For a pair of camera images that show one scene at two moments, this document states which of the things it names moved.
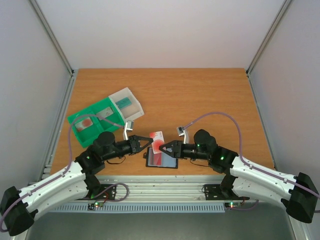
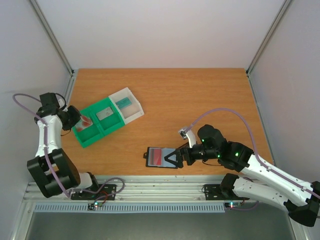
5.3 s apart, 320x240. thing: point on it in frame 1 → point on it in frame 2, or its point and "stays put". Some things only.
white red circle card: x=158 y=140 → x=84 y=122
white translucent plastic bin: x=129 y=106 stays put
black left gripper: x=134 y=143 → x=77 y=118
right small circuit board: x=231 y=204 stays put
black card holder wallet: x=160 y=160 stays put
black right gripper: x=177 y=149 → x=180 y=157
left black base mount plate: x=109 y=195 stays put
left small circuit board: x=91 y=206 stays put
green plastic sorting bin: x=101 y=117 stays put
